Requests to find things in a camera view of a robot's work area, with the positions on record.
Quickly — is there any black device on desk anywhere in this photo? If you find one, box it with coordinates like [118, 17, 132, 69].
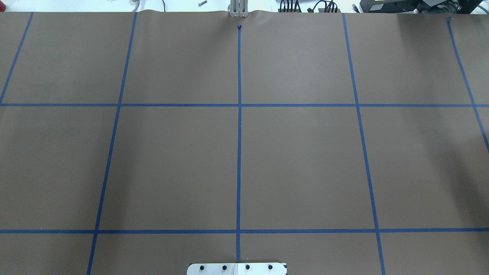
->
[359, 0, 483, 14]

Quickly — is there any grey metal camera post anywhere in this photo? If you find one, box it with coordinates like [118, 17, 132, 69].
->
[228, 0, 249, 18]

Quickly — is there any black cable bundle left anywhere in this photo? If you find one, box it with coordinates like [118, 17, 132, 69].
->
[278, 0, 302, 13]

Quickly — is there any black cable bundle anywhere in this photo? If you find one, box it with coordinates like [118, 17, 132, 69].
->
[307, 0, 339, 13]
[278, 0, 302, 13]

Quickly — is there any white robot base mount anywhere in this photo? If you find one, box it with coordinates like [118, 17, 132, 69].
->
[186, 262, 288, 275]

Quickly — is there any black cable bundle right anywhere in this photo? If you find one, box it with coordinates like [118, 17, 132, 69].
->
[307, 0, 339, 13]

